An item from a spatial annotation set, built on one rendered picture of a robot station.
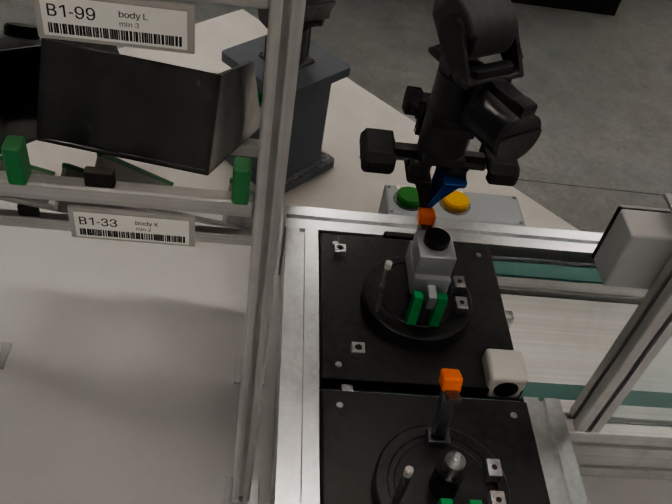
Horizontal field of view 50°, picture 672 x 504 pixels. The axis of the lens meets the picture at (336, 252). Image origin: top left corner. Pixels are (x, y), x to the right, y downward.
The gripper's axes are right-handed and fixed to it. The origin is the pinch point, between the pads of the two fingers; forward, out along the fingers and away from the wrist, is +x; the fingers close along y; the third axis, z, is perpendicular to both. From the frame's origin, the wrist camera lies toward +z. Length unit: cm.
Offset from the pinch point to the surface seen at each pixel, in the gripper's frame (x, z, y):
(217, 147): -22.3, -24.0, 24.1
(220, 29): 24, 75, 32
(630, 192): 111, 141, -120
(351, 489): 11.9, -33.9, 8.9
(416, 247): 1.4, -9.0, 2.1
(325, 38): 112, 231, -3
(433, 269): 2.6, -11.1, 0.0
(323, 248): 12.3, 0.3, 11.5
